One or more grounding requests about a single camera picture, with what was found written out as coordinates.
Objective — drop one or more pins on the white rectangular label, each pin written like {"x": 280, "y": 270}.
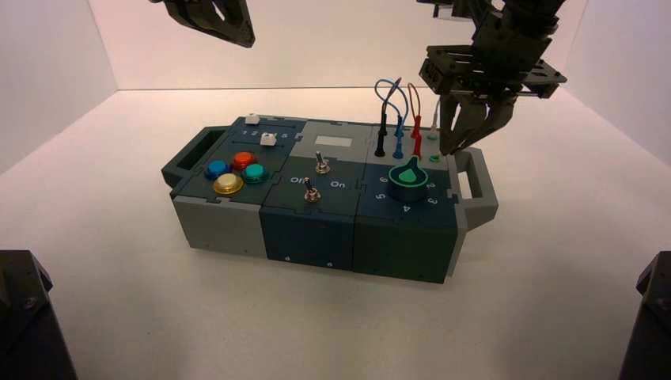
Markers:
{"x": 334, "y": 141}

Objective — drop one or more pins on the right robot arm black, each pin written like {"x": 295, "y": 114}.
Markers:
{"x": 529, "y": 10}

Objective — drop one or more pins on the green banana socket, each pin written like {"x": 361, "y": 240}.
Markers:
{"x": 432, "y": 137}
{"x": 434, "y": 158}

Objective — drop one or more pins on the metal toggle switch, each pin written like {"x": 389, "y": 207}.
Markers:
{"x": 322, "y": 167}
{"x": 312, "y": 195}

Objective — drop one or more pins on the teal push button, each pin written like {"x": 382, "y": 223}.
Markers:
{"x": 255, "y": 173}

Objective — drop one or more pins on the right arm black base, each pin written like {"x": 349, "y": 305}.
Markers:
{"x": 650, "y": 325}

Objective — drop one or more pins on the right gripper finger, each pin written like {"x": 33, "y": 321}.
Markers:
{"x": 500, "y": 113}
{"x": 456, "y": 120}

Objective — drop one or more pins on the dark rotary knob green pointer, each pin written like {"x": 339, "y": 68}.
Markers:
{"x": 409, "y": 186}

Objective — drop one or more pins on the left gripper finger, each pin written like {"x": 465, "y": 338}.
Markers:
{"x": 240, "y": 18}
{"x": 204, "y": 18}

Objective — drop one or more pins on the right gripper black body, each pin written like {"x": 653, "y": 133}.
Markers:
{"x": 498, "y": 68}

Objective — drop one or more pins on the blue push button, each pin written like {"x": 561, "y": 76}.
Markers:
{"x": 217, "y": 169}

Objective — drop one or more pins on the grey and blue task box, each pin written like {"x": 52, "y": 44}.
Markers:
{"x": 220, "y": 225}

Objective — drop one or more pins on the red push button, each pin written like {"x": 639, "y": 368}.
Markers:
{"x": 244, "y": 160}

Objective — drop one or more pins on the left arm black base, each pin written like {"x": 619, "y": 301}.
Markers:
{"x": 26, "y": 325}

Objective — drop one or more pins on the yellow push button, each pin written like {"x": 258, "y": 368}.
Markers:
{"x": 228, "y": 183}

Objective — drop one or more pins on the white slider knob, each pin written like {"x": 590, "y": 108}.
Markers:
{"x": 252, "y": 119}
{"x": 268, "y": 139}

